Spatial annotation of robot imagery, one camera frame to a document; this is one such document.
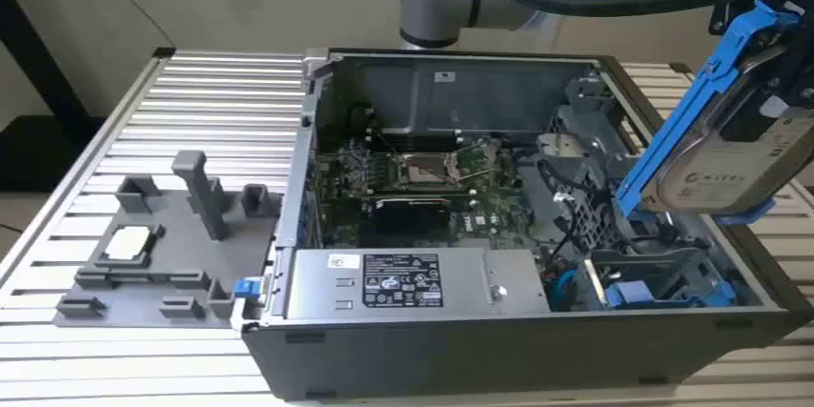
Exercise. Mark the hard disk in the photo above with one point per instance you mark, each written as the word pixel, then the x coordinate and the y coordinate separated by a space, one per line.
pixel 718 173

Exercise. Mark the disk bay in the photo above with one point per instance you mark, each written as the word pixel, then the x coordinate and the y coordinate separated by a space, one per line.
pixel 661 259

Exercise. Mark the silver metal drive cage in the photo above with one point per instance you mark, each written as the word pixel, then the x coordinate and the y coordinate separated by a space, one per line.
pixel 591 92

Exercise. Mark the dark plastic fan shroud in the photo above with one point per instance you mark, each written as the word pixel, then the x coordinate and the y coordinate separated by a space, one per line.
pixel 483 97

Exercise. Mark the green motherboard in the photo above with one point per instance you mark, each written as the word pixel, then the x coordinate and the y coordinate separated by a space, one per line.
pixel 490 207

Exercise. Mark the CPU socket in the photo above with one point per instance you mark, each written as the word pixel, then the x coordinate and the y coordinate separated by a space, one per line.
pixel 423 171

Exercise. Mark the black open PC case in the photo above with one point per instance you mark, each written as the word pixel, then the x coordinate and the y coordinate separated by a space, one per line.
pixel 445 359

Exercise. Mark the silver power supply unit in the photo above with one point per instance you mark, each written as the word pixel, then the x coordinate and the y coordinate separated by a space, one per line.
pixel 311 283

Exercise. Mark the blue case latch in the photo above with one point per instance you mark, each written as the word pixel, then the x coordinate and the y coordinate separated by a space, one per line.
pixel 247 289

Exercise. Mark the grey parts rack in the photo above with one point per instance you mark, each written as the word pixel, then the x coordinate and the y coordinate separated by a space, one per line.
pixel 178 245

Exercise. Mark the silver CPU plate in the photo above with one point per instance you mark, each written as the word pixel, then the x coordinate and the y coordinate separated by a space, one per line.
pixel 127 242

